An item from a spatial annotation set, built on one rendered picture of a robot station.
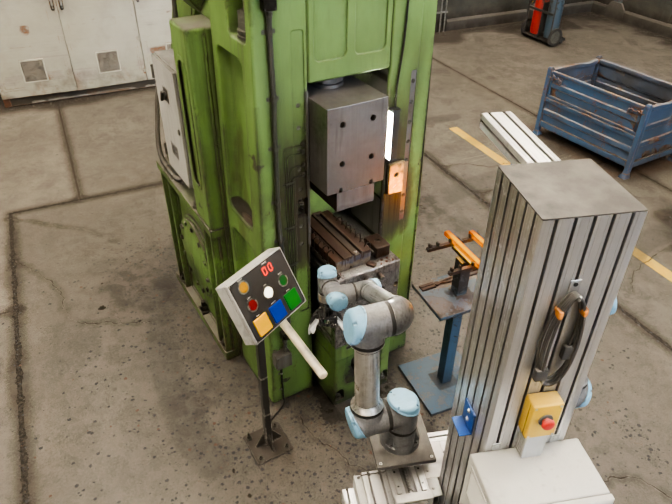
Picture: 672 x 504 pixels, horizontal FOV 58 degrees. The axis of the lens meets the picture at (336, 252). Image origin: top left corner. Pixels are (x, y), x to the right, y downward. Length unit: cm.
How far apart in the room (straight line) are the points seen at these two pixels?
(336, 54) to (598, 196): 143
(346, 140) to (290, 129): 24
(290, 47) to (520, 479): 172
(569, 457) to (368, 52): 173
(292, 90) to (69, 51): 537
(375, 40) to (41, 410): 268
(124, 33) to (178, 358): 472
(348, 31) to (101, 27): 534
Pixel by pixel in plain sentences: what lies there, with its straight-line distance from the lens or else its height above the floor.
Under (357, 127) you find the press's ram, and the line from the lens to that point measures 258.
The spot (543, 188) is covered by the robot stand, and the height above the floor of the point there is 203.
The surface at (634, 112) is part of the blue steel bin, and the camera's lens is 609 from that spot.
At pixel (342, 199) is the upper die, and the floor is 133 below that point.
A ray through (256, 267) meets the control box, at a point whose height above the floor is 119.
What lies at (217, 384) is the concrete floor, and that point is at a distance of 369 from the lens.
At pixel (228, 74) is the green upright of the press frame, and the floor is 179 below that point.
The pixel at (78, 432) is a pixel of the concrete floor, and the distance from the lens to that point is 367.
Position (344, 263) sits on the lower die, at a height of 96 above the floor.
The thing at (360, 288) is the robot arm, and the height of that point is 126.
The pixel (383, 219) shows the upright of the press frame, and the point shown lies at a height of 103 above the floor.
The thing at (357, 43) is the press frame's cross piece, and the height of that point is 196.
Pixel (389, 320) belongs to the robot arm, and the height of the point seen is 144.
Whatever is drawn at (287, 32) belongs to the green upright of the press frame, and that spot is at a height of 205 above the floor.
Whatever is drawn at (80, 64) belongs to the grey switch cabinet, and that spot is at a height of 39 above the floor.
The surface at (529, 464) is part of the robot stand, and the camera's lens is 189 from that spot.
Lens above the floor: 272
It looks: 36 degrees down
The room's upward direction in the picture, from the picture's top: 1 degrees clockwise
